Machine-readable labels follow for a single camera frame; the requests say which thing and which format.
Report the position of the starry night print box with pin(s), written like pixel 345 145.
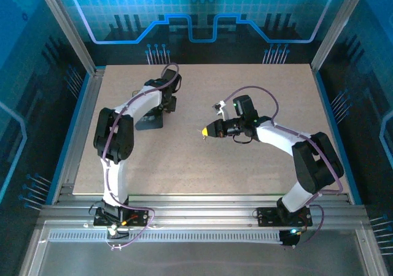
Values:
pixel 150 123

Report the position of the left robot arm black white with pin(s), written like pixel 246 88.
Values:
pixel 115 135

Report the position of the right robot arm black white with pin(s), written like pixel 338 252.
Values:
pixel 316 162

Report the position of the black controller box green light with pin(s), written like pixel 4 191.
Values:
pixel 290 238

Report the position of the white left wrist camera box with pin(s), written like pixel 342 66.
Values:
pixel 222 108

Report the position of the aluminium frame rail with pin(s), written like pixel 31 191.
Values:
pixel 199 207

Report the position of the aluminium side rail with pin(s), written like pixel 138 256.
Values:
pixel 81 125

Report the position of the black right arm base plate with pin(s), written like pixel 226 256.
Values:
pixel 267 216

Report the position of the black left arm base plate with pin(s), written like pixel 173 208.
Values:
pixel 138 217

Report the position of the aluminium frame post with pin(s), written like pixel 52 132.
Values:
pixel 66 27
pixel 337 24

